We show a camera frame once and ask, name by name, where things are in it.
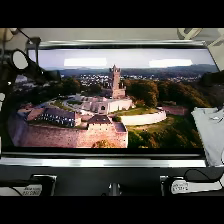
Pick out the grey T-shirt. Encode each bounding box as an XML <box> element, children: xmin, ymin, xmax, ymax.
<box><xmin>190</xmin><ymin>106</ymin><xmax>224</xmax><ymax>167</ymax></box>

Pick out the silver frame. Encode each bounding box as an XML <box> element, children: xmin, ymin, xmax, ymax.
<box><xmin>0</xmin><ymin>39</ymin><xmax>224</xmax><ymax>197</ymax></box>

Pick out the black cable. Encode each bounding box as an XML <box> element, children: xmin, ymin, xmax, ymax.
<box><xmin>183</xmin><ymin>167</ymin><xmax>224</xmax><ymax>184</ymax></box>

